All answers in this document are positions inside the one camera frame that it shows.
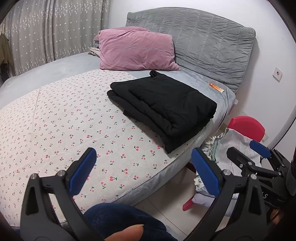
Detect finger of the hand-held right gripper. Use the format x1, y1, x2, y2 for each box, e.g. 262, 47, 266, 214
226, 147, 281, 178
249, 140, 274, 160

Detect orange tube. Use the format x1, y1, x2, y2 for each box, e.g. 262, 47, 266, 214
209, 82, 225, 93

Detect white fringed towel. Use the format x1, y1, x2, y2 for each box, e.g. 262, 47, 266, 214
195, 133, 230, 192

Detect cherry print bed sheet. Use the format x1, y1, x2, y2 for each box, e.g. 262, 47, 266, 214
0, 51, 237, 229

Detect pink velvet pillow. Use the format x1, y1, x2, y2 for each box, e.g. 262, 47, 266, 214
98, 30, 181, 71
110, 26, 150, 32

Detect grey quilted headboard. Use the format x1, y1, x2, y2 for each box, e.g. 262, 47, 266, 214
125, 8, 257, 94

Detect person's navy trouser leg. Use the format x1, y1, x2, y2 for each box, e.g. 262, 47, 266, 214
83, 203, 179, 241

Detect pale crumpled cloth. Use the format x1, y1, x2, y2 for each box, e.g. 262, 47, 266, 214
221, 128, 262, 168

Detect red plastic chair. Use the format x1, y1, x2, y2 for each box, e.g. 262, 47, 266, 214
182, 116, 265, 212

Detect olive green garment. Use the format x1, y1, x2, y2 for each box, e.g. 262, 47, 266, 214
0, 32, 15, 66

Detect folded beige cloths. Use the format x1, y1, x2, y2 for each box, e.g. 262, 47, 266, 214
88, 38, 101, 57

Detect grey star print curtain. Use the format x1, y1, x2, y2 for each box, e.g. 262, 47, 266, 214
0, 0, 112, 80

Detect cherry print blanket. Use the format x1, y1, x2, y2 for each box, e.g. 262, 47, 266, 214
0, 69, 193, 228

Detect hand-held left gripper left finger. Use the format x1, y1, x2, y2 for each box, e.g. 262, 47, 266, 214
20, 147, 104, 241

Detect person's left hand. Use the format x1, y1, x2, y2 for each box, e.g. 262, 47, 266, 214
104, 224, 145, 241

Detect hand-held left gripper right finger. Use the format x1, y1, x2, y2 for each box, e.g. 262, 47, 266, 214
185, 148, 273, 241

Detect black quilted coat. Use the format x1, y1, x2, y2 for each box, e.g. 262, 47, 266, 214
107, 70, 218, 154

